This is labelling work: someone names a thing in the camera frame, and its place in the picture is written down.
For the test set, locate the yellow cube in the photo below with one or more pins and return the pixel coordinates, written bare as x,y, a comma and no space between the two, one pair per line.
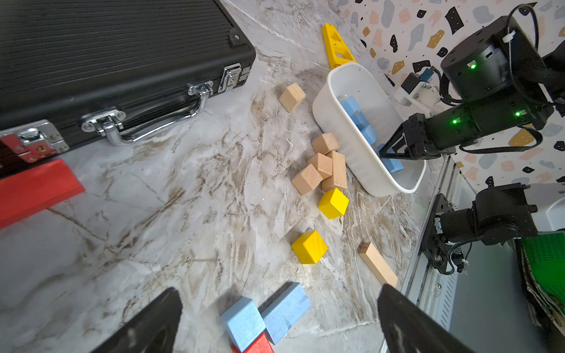
310,248
334,204

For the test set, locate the blue block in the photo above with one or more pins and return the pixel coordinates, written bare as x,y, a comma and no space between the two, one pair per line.
350,105
285,312
392,165

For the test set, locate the small wood cube far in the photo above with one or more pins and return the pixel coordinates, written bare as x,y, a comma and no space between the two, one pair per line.
292,97

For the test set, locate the long natural wood block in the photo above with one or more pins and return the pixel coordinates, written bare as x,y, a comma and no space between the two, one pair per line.
377,264

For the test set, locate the wood block cluster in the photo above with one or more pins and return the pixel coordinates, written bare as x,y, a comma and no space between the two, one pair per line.
326,168

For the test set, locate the yellow triangle block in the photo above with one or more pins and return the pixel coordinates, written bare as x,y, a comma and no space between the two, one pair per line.
337,51

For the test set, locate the aluminium front rail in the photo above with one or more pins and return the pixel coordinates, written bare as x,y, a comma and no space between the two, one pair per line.
429,283

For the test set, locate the black hard case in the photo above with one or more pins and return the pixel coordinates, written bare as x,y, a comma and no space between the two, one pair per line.
75,72

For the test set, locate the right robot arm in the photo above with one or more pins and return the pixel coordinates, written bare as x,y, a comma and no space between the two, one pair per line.
492,81

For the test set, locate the green crate outside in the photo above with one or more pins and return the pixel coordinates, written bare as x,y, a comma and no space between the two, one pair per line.
546,257

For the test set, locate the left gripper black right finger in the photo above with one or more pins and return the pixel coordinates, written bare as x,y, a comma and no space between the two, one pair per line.
406,328

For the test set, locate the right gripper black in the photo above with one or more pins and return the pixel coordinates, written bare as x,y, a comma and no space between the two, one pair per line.
410,142

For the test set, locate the red upright block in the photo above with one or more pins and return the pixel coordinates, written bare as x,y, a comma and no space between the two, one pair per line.
260,345

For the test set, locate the white plastic tray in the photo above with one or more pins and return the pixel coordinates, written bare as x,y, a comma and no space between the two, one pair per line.
354,80

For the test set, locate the small red block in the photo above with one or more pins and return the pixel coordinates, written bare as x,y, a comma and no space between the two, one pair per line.
34,190

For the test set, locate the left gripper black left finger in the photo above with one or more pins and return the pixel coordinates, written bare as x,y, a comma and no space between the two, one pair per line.
154,329

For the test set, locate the yellow cube left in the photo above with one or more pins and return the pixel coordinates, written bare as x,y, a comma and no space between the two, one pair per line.
310,248

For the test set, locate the blue cube cluster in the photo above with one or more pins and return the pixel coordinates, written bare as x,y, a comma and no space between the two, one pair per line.
243,322

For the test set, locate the yellow cube right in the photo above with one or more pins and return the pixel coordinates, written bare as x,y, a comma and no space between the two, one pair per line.
334,204

